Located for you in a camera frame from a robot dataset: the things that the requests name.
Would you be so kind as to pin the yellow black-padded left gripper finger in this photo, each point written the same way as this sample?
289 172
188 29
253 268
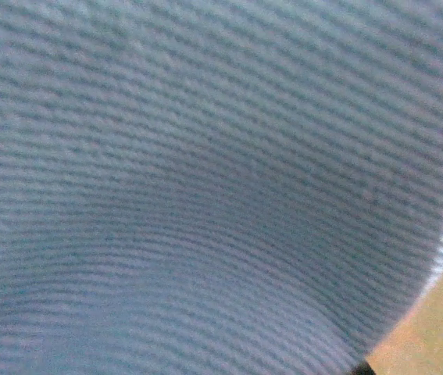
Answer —
362 370

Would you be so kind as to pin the light blue trousers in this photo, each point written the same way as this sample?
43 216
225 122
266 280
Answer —
166 176

